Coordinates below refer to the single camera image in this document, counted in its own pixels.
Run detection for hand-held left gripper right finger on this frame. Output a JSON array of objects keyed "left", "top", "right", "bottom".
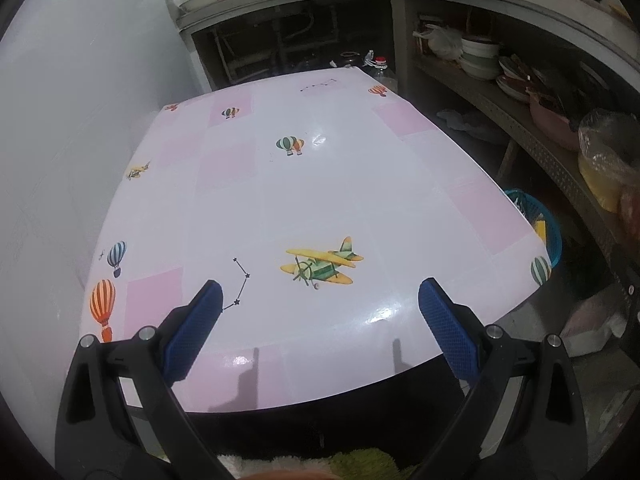
[{"left": 415, "top": 276, "right": 588, "bottom": 480}]

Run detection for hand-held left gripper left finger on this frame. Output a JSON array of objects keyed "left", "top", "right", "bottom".
[{"left": 55, "top": 279, "right": 236, "bottom": 480}]

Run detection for blue mesh waste basket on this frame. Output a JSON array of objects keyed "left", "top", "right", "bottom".
[{"left": 502, "top": 188, "right": 565, "bottom": 268}]

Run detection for pink plastic bag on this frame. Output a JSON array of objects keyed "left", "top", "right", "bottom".
[{"left": 560, "top": 300, "right": 628, "bottom": 356}]

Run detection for person's fuzzy garment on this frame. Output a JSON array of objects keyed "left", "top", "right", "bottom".
[{"left": 217, "top": 447, "right": 416, "bottom": 480}]

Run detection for white cloth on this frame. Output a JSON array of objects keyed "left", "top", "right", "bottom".
[{"left": 437, "top": 107, "right": 506, "bottom": 143}]

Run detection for bag of yellow flatbread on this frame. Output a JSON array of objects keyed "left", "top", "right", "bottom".
[{"left": 577, "top": 152, "right": 636, "bottom": 213}]

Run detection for pink basin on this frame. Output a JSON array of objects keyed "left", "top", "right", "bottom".
[{"left": 529, "top": 91, "right": 583, "bottom": 151}]

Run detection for clear plastic bag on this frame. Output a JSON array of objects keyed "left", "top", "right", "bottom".
[{"left": 577, "top": 107, "right": 640, "bottom": 171}]

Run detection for red rimmed bowls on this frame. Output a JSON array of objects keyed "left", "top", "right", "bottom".
[{"left": 495, "top": 55, "right": 538, "bottom": 103}]

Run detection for cooking oil bottle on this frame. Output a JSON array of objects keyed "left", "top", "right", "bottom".
[{"left": 370, "top": 52, "right": 401, "bottom": 92}]

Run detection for stack of white bowls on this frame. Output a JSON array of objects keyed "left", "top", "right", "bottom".
[{"left": 459, "top": 35, "right": 502, "bottom": 81}]

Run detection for white knotted plastic bag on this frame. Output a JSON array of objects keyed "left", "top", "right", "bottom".
[{"left": 415, "top": 25, "right": 463, "bottom": 61}]

